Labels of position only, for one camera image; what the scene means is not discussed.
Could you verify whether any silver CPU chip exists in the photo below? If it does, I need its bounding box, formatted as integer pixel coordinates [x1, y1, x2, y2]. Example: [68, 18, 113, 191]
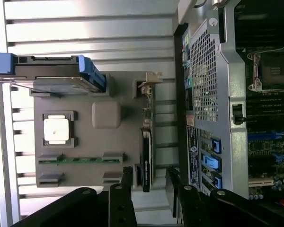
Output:
[44, 117, 70, 143]

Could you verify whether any open grey PC case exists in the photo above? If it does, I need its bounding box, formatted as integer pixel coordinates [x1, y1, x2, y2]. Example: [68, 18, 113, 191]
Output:
[174, 0, 284, 213]

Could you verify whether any CPU socket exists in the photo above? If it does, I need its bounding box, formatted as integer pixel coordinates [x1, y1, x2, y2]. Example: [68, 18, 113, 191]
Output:
[247, 47, 284, 93]

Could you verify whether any hard disk with blue carrier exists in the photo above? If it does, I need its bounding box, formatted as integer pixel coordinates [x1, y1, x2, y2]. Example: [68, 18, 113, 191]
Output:
[0, 52, 109, 94]

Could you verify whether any green RAM stick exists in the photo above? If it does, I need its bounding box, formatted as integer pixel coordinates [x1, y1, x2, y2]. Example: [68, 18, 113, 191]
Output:
[39, 157, 122, 166]

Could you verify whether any long PCIe expansion slot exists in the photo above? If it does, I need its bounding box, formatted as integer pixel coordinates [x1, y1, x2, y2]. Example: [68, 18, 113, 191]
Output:
[248, 131, 284, 142]

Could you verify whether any grey plastic parts rack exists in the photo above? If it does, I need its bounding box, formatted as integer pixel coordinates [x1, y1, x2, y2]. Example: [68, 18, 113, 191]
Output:
[29, 72, 149, 190]

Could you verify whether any blue card retention clip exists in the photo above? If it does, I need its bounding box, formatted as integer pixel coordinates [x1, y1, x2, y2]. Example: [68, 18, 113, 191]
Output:
[211, 139, 222, 155]
[203, 153, 222, 172]
[212, 176, 223, 190]

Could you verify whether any green motherboard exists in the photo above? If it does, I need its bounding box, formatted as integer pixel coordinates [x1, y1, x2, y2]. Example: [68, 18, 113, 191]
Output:
[234, 0, 284, 206]

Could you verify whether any white PCI expansion slot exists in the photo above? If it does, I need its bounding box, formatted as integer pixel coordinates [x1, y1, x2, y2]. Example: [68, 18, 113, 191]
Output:
[248, 177, 275, 188]

